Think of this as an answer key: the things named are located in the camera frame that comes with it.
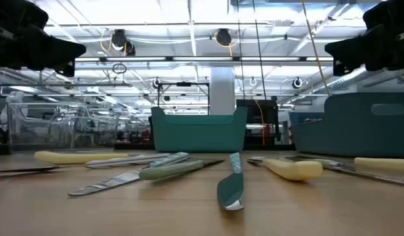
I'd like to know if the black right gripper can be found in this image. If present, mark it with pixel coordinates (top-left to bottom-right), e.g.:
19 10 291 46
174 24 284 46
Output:
325 0 404 77

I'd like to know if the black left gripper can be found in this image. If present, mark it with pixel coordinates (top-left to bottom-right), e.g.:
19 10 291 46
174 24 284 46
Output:
0 0 87 77

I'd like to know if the dark blue-green plastic bin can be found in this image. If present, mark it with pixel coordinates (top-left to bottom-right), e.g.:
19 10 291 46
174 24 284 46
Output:
289 92 404 158

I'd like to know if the yellow-handled table knife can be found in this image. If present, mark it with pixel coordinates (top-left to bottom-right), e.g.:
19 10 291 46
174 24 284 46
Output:
33 150 130 165
354 157 404 173
246 157 323 182

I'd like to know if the green-handled table knife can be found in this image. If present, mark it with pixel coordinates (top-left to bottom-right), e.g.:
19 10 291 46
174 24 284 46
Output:
279 155 404 188
138 159 226 181

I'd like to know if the clear plastic container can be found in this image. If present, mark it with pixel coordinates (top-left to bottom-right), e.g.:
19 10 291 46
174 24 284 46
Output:
7 102 120 152

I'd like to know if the white building pillar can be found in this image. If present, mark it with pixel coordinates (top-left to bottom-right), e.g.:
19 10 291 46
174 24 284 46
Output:
209 67 236 116

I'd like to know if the long ceiling light strip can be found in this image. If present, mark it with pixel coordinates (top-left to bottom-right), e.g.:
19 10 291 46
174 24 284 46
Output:
73 56 334 63

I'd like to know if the teal plastic bin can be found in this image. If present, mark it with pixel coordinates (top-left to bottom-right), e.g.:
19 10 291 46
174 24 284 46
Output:
150 106 249 153

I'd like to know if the yellow hanging cable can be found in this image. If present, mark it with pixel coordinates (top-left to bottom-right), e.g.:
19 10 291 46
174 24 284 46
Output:
301 0 331 96

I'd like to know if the grey horizontal metal rail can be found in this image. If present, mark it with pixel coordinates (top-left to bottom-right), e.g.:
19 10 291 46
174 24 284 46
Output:
0 82 133 88

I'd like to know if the black ceiling cable reel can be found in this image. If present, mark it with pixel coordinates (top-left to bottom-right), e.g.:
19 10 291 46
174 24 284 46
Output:
214 28 239 57
110 28 136 57

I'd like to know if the thin black hanging cable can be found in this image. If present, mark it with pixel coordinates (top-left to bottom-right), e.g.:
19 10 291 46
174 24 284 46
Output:
236 0 246 100

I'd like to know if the yellow cable on computer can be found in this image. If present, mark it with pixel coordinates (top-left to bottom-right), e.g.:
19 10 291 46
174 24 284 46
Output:
254 100 266 146

